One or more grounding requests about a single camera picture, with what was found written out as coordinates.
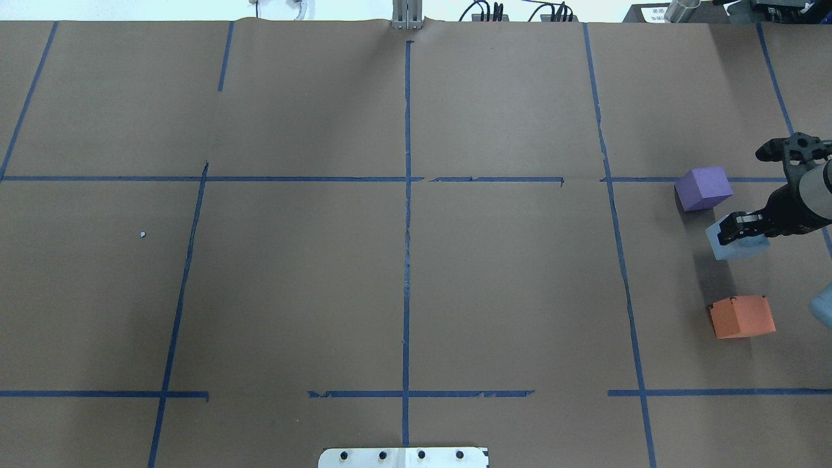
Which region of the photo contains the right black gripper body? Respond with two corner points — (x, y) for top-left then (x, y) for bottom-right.
(755, 131), (831, 237)

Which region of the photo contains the light blue foam block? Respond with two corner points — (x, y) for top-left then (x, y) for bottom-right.
(705, 215), (770, 261)

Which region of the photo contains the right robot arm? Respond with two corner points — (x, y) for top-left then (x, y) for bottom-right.
(705, 131), (831, 260)

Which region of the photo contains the purple foam block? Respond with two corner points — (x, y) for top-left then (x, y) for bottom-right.
(674, 166), (734, 211)

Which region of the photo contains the orange foam block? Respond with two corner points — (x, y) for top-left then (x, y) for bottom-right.
(709, 295), (776, 339)

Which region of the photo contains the aluminium frame post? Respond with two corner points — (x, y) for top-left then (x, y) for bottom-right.
(391, 0), (424, 31)

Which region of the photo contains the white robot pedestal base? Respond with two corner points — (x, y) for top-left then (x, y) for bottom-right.
(318, 447), (490, 467)

